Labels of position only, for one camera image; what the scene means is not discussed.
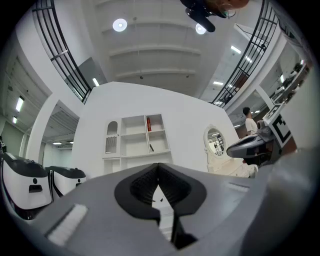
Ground white black robot base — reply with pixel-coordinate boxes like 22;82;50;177
0;151;51;219
46;165;87;199

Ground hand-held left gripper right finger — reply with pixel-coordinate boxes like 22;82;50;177
158;162;262;256

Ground black balcony railing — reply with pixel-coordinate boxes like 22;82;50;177
211;0;279;109
31;0;93;105

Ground ornate white dresser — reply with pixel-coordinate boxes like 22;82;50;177
206;154;259;179

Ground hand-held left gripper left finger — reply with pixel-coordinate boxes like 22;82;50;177
32;162;181;256

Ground oval white mirror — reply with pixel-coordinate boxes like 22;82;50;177
203;123;227;157

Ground white shelf unit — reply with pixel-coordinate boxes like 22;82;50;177
101;113;174;176

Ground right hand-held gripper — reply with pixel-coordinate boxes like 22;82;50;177
226;102;293;167

